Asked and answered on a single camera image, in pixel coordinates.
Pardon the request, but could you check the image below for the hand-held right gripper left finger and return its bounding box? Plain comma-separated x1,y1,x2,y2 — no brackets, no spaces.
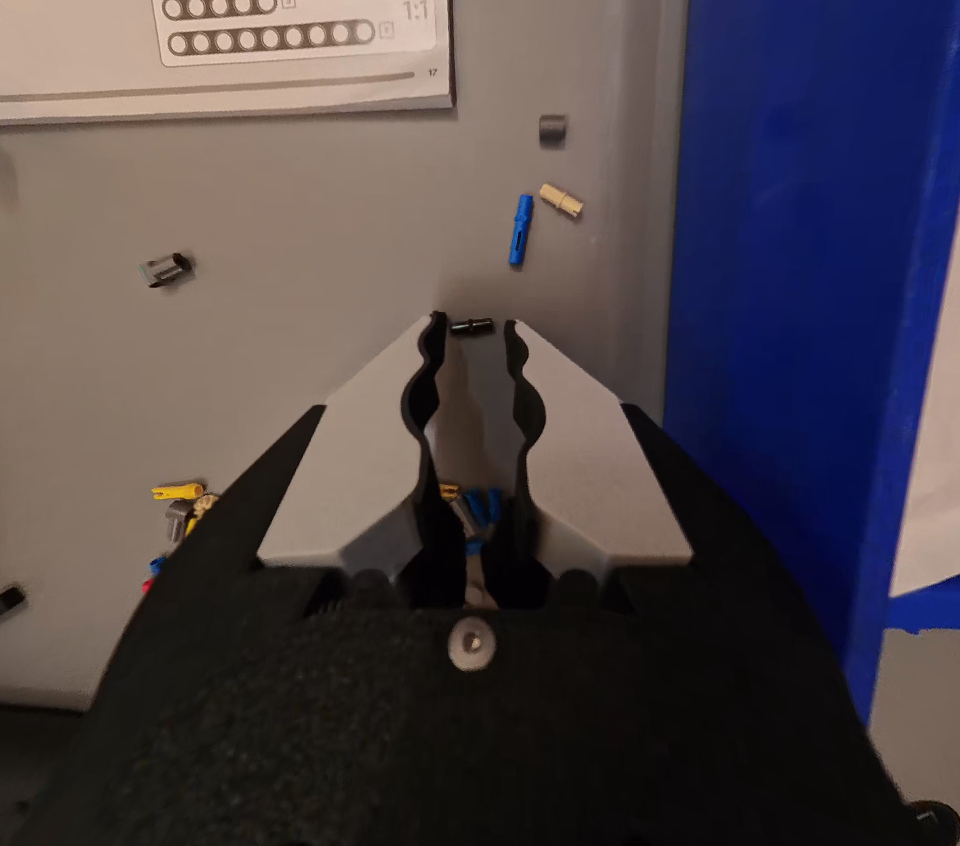
256,311,451,577

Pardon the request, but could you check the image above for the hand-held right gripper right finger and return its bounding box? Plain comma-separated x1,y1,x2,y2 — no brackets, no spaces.
502,319,695,577

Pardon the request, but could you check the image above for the pile of small lego pieces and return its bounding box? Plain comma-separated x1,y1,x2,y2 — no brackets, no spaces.
141,481,505,598

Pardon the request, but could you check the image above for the blue lego pin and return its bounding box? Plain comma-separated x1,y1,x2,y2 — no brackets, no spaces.
508,193,536,265

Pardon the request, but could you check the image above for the dark grey lego pin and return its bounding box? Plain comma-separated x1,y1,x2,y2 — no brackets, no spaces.
138,251,195,289

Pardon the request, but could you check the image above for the tan lego pin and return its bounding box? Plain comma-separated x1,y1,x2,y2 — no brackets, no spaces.
539,182,585,219

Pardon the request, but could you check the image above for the blue plastic bin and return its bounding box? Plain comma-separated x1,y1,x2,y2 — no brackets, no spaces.
663,0,960,727

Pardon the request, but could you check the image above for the black round knob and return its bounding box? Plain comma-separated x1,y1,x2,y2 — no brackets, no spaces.
909,800,960,846

